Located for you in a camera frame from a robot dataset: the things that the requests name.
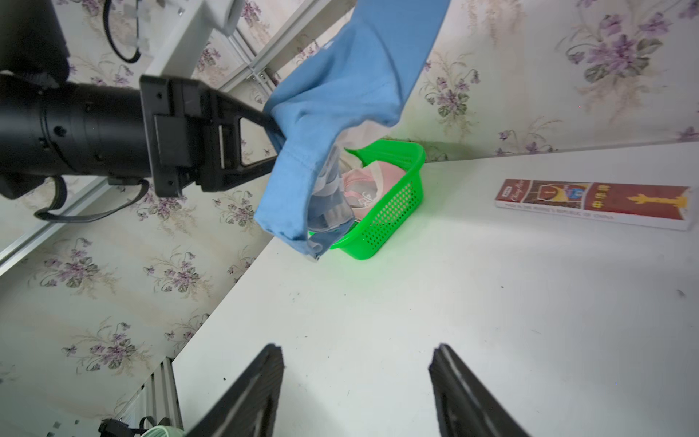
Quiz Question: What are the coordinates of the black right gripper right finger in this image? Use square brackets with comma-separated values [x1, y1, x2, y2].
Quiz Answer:
[429, 343, 529, 437]

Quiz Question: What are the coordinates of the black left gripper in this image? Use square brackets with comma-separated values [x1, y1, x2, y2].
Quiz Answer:
[139, 76, 284, 198]

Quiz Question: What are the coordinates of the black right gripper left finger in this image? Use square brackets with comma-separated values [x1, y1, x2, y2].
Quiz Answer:
[186, 343, 285, 437]

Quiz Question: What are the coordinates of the light blue baseball cap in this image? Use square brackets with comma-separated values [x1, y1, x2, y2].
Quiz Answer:
[255, 1, 450, 259]

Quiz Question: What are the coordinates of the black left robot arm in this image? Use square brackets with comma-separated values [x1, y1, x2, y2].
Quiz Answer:
[1, 1, 279, 223]

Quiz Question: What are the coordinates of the pink baseball cap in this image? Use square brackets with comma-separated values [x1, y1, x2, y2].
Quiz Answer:
[342, 161, 406, 222]

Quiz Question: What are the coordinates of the green pencil cup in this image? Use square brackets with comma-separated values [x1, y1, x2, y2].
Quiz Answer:
[141, 425, 185, 437]

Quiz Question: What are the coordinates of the green plastic basket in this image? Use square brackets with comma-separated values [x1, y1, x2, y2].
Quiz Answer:
[331, 139, 427, 260]

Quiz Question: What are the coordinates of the red cigarette carton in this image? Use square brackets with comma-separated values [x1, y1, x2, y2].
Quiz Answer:
[494, 178, 698, 231]

